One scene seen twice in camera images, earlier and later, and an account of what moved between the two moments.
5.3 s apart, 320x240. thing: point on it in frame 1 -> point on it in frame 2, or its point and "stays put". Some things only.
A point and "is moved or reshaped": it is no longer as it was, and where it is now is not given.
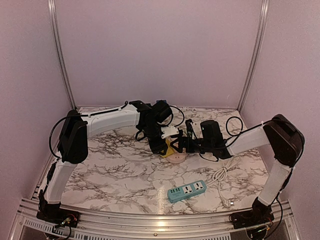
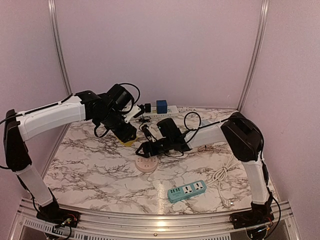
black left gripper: (156, 147) -> (124, 135)
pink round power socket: (176, 158) -> (146, 164)
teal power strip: (177, 193) stays put
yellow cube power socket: (170, 149) is moved or reshaped
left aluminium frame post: (52, 10) stays put
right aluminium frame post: (263, 5) stays put
